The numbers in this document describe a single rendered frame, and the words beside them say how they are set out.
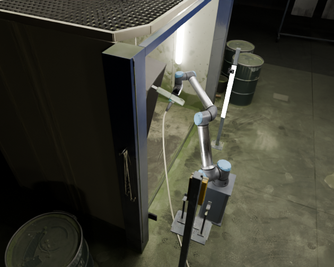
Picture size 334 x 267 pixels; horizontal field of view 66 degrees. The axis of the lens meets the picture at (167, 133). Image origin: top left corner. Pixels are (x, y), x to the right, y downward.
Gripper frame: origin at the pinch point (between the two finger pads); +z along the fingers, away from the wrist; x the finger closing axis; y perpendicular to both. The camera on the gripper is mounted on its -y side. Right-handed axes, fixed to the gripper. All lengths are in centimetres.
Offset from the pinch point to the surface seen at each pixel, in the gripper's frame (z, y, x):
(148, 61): -29, -9, 42
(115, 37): 78, -72, 52
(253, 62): -254, 13, -106
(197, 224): 90, 39, -71
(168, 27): 43, -80, 30
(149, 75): -2.7, -10.4, 32.1
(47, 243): 144, 78, 34
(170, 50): -201, 49, 35
